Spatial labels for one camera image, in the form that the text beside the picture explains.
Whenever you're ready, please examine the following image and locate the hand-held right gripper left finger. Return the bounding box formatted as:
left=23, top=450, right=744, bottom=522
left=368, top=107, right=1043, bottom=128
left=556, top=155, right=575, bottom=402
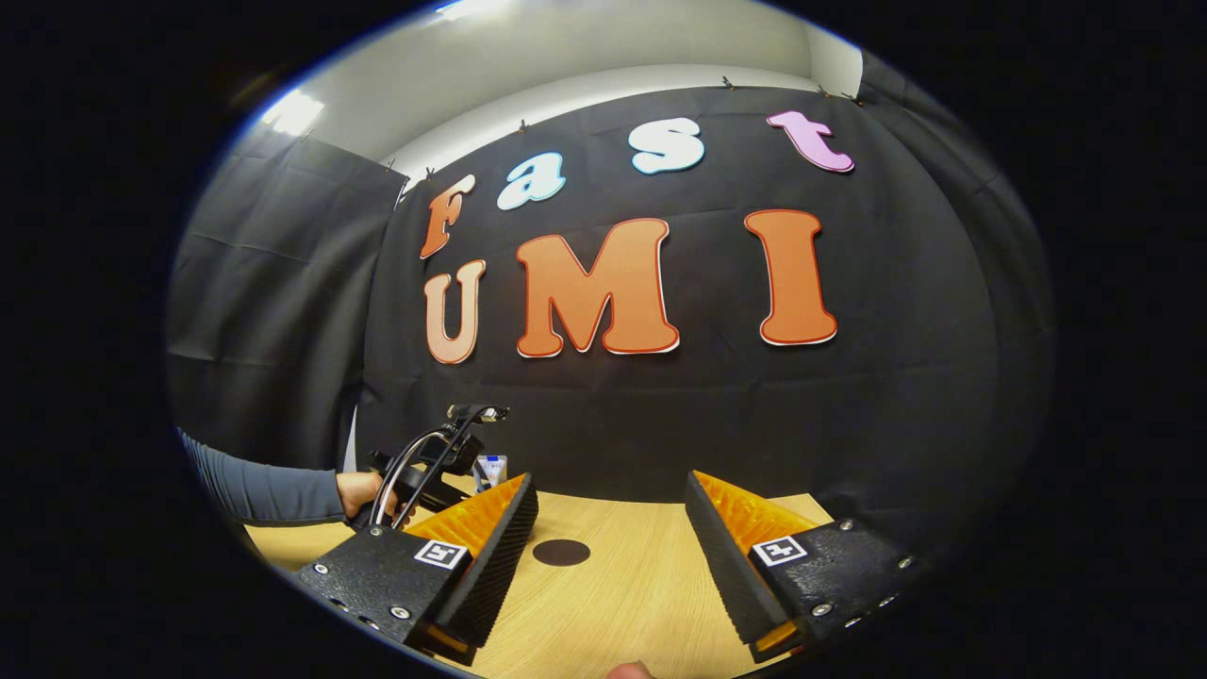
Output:
left=297, top=472, right=540, bottom=666

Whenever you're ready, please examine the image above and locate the white cable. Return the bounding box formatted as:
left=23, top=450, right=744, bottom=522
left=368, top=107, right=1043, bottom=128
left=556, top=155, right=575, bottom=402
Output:
left=372, top=429, right=444, bottom=529

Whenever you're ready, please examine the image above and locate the ceiling light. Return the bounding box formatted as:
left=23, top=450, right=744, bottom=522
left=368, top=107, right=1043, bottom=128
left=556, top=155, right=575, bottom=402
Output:
left=259, top=90, right=326, bottom=138

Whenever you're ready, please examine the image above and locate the dark side curtain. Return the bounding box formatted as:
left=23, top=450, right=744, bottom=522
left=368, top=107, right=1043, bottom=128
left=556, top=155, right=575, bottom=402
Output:
left=853, top=47, right=1057, bottom=529
left=168, top=132, right=411, bottom=472

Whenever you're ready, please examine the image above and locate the black cable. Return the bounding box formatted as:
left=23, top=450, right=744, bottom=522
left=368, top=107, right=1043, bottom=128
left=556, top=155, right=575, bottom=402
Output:
left=387, top=424, right=463, bottom=529

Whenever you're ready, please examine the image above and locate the wooden desktop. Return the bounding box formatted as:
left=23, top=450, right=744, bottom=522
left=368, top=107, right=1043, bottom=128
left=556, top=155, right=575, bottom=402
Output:
left=243, top=472, right=835, bottom=679

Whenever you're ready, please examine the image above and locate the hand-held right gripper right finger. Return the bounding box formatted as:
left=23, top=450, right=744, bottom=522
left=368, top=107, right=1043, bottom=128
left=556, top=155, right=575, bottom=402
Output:
left=685, top=470, right=930, bottom=663

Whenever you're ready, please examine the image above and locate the dark brown round coaster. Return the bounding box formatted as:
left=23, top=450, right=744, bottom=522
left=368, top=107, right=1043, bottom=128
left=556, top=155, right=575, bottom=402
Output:
left=532, top=538, right=592, bottom=568

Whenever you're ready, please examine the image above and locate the black backdrop cloth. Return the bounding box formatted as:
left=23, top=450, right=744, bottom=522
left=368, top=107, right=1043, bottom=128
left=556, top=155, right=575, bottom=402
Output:
left=363, top=87, right=1000, bottom=529

